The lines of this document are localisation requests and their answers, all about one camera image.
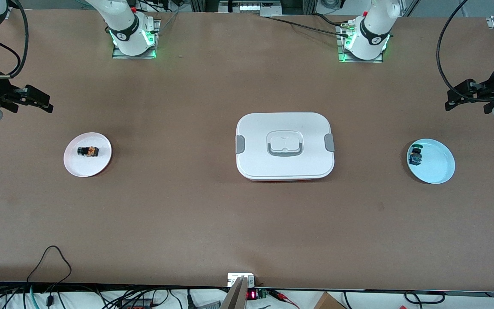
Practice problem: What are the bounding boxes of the black oval cable loop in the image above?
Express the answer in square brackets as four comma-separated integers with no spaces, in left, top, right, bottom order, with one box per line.
[404,291,446,304]

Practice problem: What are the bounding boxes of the metal control box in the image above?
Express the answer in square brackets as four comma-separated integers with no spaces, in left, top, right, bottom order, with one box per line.
[218,0,283,17]

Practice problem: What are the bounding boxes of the light blue round plate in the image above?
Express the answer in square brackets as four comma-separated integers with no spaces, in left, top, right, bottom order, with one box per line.
[407,138,456,185]

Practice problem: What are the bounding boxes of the white table edge bracket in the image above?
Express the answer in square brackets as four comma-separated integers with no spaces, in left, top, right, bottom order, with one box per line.
[227,273,255,287]

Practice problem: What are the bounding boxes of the aluminium bar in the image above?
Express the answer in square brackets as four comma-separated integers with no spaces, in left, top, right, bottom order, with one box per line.
[220,277,248,309]

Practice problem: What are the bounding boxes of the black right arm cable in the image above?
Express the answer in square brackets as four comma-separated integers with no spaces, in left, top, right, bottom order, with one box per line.
[0,0,30,79]

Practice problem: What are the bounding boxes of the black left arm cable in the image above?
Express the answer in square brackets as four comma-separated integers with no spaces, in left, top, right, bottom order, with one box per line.
[436,0,494,104]

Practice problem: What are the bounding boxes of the brown cardboard box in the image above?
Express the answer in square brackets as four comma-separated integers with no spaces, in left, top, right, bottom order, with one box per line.
[313,292,347,309]

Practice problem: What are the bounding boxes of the pink round plate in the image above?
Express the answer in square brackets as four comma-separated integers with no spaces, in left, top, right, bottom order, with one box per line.
[63,132,113,178]

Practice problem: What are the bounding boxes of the small blue black component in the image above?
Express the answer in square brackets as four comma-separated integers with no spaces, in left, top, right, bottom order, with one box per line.
[409,145,424,167]

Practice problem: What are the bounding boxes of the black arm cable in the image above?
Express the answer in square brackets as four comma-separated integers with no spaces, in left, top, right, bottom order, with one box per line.
[436,0,494,104]
[0,0,30,79]

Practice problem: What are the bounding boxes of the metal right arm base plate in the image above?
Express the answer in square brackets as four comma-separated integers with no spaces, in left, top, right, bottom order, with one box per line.
[112,18,162,60]

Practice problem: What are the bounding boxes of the red clip lead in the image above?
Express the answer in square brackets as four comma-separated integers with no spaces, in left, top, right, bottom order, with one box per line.
[268,289,300,309]

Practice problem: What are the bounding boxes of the white lunch box grey latches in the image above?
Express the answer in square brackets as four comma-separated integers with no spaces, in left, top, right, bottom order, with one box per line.
[235,112,335,182]

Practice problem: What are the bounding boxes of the thin black looped cable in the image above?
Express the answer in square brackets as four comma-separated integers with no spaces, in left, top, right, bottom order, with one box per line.
[26,245,72,297]

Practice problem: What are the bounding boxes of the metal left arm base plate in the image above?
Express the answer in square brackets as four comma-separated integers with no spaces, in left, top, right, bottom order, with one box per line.
[337,21,385,64]

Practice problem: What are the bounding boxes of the black cable across table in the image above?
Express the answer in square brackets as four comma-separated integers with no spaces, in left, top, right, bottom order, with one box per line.
[266,13,355,37]

